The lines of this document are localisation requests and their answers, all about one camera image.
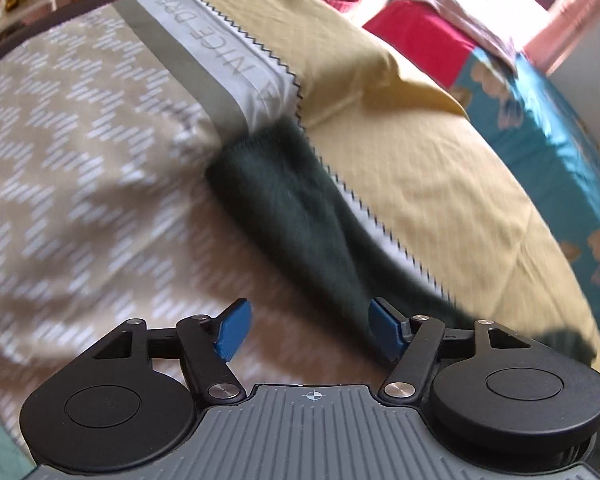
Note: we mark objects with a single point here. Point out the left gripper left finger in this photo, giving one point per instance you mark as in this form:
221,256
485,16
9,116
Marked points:
204,345

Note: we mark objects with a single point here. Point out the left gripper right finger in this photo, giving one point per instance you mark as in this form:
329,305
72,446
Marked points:
417,349

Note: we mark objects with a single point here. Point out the dark green knit garment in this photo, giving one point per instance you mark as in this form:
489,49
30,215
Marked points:
305,219

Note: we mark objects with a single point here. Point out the beige yellow patterned quilt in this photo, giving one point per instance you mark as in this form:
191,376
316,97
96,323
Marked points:
109,121

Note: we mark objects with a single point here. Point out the blue floral blanket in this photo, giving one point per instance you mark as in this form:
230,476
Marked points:
544,144

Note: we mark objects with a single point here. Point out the red blanket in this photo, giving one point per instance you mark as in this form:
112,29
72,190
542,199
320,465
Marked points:
436,47

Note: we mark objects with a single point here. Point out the pinkish cloth on bed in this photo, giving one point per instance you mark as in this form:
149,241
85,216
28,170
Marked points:
457,16

